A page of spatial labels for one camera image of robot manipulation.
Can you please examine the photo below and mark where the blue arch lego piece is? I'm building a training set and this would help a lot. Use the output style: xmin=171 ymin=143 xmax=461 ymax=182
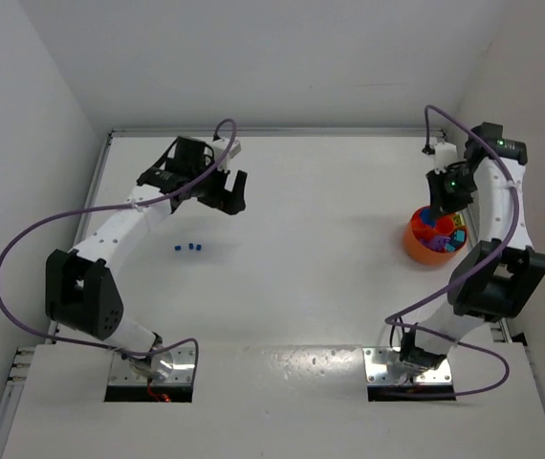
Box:
xmin=420 ymin=208 xmax=436 ymax=225

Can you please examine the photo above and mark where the green lego brick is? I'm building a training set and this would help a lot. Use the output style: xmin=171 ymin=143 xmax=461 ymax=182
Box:
xmin=451 ymin=214 xmax=466 ymax=228

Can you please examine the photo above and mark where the teal lego brick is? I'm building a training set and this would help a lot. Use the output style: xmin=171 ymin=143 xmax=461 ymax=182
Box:
xmin=445 ymin=229 xmax=467 ymax=252

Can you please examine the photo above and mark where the purple round lego piece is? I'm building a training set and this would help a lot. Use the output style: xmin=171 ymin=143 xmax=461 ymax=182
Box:
xmin=424 ymin=234 xmax=450 ymax=252

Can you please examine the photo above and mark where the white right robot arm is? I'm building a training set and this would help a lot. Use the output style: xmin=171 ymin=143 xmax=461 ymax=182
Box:
xmin=399 ymin=122 xmax=545 ymax=370

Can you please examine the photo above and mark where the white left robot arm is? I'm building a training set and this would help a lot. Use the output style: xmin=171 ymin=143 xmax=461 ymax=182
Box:
xmin=45 ymin=136 xmax=248 ymax=362

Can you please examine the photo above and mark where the orange divided round container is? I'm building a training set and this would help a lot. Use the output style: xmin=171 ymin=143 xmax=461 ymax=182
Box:
xmin=403 ymin=207 xmax=468 ymax=266

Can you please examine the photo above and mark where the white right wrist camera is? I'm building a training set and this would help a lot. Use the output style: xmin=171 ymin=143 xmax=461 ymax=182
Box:
xmin=422 ymin=142 xmax=458 ymax=174

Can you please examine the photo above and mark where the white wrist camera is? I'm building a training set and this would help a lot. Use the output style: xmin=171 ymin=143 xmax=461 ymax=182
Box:
xmin=422 ymin=142 xmax=458 ymax=174
xmin=208 ymin=138 xmax=241 ymax=172

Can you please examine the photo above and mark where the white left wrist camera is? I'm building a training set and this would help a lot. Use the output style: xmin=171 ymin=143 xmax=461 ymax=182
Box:
xmin=208 ymin=138 xmax=241 ymax=172

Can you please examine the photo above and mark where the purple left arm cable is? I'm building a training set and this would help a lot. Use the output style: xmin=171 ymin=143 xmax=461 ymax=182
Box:
xmin=0 ymin=118 xmax=238 ymax=364

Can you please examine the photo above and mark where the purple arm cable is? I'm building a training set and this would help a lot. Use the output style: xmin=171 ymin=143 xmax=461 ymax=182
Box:
xmin=0 ymin=118 xmax=238 ymax=364
xmin=384 ymin=104 xmax=521 ymax=398

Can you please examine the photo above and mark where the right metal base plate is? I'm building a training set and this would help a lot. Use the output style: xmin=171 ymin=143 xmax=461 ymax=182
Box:
xmin=362 ymin=346 xmax=452 ymax=388

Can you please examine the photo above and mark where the metal base plate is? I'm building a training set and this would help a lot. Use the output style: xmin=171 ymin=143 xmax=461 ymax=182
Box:
xmin=108 ymin=343 xmax=197 ymax=387
xmin=362 ymin=346 xmax=452 ymax=388

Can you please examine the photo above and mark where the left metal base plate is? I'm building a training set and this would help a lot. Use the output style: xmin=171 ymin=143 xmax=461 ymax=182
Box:
xmin=108 ymin=343 xmax=197 ymax=387

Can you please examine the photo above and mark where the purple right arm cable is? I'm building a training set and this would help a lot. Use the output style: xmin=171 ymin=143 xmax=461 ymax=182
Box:
xmin=384 ymin=104 xmax=521 ymax=398

